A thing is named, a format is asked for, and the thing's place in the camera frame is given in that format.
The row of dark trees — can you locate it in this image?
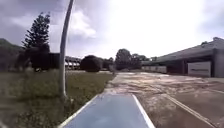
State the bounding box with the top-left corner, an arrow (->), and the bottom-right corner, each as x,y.
101,48 -> 158,71

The round dark bush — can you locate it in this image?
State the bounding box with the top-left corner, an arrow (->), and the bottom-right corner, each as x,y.
79,54 -> 104,73

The long building with pillars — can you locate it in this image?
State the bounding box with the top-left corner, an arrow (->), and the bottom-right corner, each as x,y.
64,55 -> 82,71

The grey pole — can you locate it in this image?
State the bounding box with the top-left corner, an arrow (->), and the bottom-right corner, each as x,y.
58,0 -> 75,100

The stained concrete pavement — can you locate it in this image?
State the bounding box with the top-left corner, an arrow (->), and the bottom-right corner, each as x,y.
99,70 -> 224,128

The dark low building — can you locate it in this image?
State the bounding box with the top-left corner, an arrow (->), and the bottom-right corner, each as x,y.
0,37 -> 61,73

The tall conifer tree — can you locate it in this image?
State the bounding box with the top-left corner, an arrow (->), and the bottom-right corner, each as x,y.
21,12 -> 52,54

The grass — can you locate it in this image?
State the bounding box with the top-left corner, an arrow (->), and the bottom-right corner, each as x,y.
0,69 -> 116,128

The grey-roofed building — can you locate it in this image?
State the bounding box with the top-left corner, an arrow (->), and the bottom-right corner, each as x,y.
141,36 -> 224,79

